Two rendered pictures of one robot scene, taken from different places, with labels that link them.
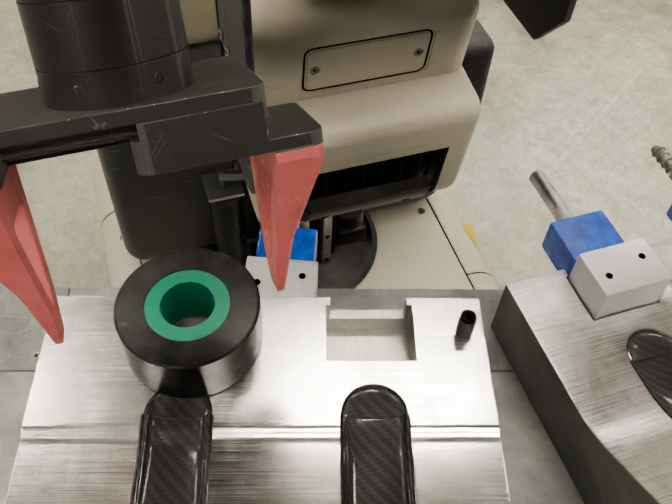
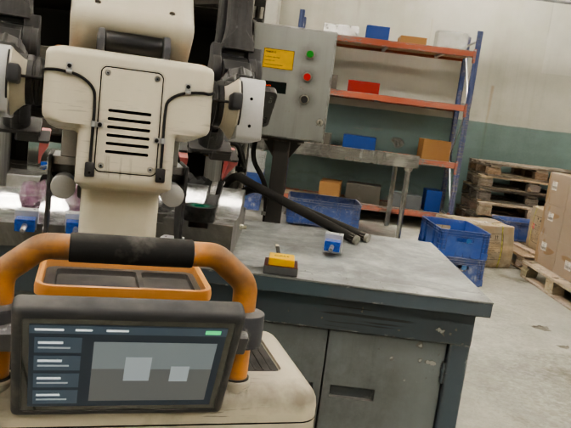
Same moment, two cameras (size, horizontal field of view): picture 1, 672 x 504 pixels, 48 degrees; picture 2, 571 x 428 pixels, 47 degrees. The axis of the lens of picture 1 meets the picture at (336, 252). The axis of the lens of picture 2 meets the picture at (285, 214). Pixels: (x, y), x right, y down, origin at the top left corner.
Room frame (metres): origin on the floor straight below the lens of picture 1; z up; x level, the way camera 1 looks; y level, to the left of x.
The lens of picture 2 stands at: (1.79, 0.38, 1.18)
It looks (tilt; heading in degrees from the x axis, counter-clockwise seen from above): 9 degrees down; 183
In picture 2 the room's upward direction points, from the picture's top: 7 degrees clockwise
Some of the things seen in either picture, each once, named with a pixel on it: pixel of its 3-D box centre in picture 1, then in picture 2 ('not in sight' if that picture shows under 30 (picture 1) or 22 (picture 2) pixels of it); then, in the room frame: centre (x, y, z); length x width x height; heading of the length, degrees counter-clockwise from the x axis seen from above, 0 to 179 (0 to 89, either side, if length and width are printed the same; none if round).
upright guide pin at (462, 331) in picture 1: (466, 324); not in sight; (0.24, -0.08, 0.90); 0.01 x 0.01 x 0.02
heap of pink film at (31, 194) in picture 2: not in sight; (56, 189); (0.12, -0.32, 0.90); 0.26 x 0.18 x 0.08; 21
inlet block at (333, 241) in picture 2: not in sight; (331, 245); (0.01, 0.41, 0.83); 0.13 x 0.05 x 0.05; 176
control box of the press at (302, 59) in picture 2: not in sight; (271, 224); (-0.70, 0.19, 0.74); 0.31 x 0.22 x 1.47; 94
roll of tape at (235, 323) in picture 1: (190, 321); (199, 212); (0.23, 0.08, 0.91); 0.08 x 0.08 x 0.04
